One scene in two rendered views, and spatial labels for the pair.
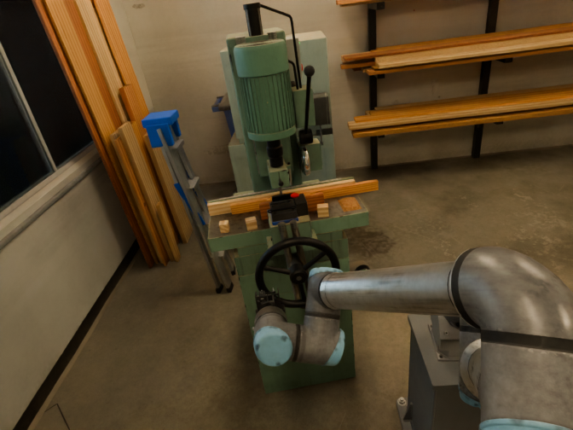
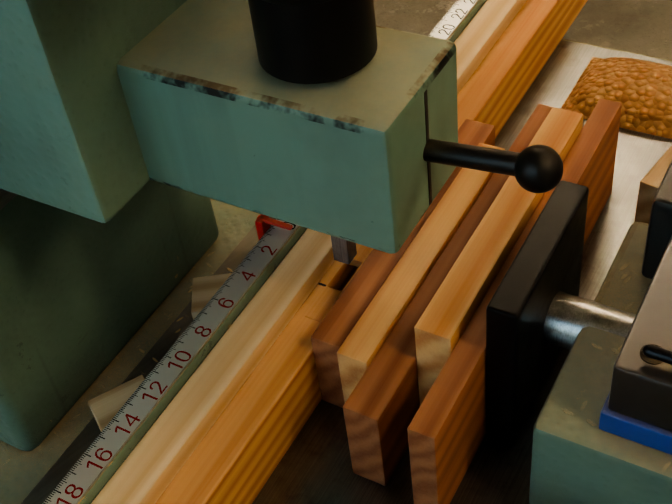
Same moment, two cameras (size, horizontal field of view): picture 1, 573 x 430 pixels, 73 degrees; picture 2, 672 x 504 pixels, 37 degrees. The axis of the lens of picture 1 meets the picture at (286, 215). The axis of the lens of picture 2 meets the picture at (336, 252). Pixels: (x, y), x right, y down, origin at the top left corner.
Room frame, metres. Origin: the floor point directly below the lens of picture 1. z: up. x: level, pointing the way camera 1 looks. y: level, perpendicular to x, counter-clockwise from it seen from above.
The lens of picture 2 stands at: (1.17, 0.30, 1.31)
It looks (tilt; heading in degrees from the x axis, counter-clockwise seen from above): 44 degrees down; 308
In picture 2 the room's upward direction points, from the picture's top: 8 degrees counter-clockwise
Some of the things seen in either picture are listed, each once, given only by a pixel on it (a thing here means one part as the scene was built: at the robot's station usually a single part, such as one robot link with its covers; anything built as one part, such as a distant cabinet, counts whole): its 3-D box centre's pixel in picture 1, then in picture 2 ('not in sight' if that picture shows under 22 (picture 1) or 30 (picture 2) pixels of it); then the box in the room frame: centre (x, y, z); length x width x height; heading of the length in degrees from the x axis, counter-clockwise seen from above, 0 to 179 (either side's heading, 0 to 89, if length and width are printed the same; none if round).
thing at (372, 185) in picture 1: (304, 196); (425, 190); (1.39, -0.08, 0.92); 0.60 x 0.02 x 0.04; 93
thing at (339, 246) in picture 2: not in sight; (340, 221); (1.39, 0.01, 0.97); 0.01 x 0.01 x 0.05; 3
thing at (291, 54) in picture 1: (292, 58); not in sight; (1.72, -0.11, 1.40); 0.10 x 0.06 x 0.16; 3
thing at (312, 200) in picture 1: (292, 206); (527, 289); (1.30, -0.03, 0.93); 0.25 x 0.01 x 0.07; 93
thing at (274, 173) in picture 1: (278, 174); (294, 125); (1.41, 0.01, 1.03); 0.14 x 0.07 x 0.09; 3
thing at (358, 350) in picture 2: not in sight; (430, 279); (1.35, -0.01, 0.93); 0.17 x 0.02 x 0.06; 93
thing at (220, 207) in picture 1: (282, 197); (320, 275); (1.41, 0.01, 0.93); 0.60 x 0.02 x 0.05; 93
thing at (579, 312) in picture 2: (286, 209); (598, 330); (1.26, 0.00, 0.95); 0.09 x 0.07 x 0.09; 93
